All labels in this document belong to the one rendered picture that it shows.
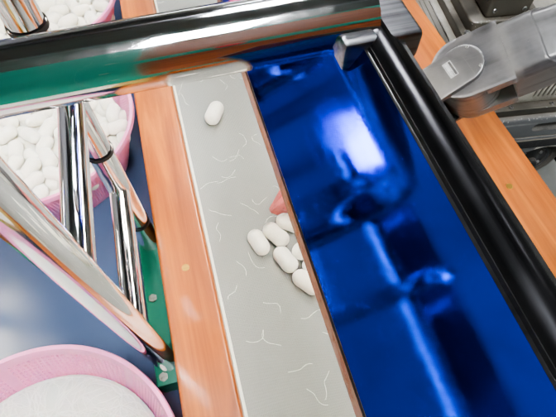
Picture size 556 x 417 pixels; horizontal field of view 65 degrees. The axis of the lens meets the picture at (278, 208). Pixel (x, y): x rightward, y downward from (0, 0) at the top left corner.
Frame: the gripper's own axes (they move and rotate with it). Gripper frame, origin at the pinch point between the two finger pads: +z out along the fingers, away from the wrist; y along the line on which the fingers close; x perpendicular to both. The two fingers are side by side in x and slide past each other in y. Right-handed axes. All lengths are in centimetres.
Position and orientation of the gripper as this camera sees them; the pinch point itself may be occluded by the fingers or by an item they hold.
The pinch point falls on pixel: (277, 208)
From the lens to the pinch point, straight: 52.8
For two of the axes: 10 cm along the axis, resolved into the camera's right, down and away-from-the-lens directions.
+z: -7.3, 5.1, 4.6
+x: 6.3, 2.3, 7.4
